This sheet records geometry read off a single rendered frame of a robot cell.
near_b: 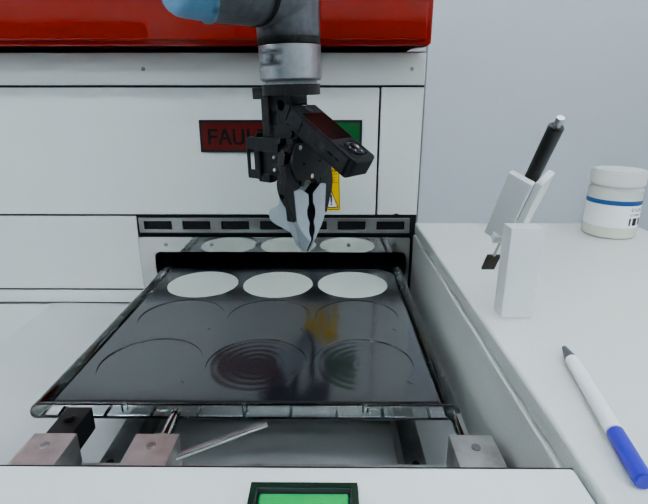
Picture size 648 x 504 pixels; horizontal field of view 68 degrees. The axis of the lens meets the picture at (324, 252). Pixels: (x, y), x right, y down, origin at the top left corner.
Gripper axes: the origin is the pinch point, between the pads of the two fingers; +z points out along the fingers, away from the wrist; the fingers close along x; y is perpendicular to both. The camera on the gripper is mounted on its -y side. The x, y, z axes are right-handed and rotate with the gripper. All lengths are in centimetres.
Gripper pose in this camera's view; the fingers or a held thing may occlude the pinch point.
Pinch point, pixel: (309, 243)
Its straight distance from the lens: 63.5
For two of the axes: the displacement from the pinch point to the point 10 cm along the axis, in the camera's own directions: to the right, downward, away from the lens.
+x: -6.4, 2.6, -7.3
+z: 0.2, 9.5, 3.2
